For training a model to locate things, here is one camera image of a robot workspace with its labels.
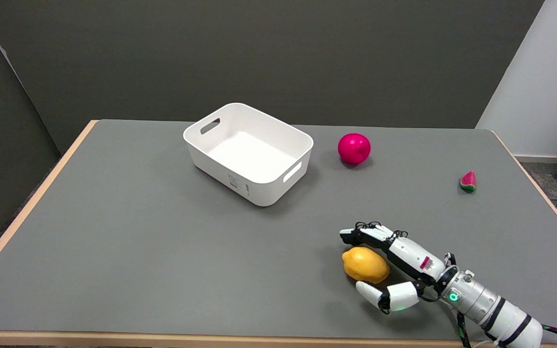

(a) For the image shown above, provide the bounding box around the yellow lemon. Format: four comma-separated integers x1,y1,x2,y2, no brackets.
342,246,391,285

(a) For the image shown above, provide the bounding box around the white plastic storage bin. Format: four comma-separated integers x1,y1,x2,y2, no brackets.
183,102,314,207

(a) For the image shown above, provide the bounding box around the small watermelon slice toy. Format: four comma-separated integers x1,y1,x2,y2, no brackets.
459,171,477,193

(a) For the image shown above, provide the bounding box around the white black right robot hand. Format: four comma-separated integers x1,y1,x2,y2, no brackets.
339,222,459,313

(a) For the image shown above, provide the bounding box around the green black braided cable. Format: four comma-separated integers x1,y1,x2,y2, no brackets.
455,309,472,348

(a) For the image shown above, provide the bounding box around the red apple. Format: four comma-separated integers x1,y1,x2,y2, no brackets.
337,133,371,165

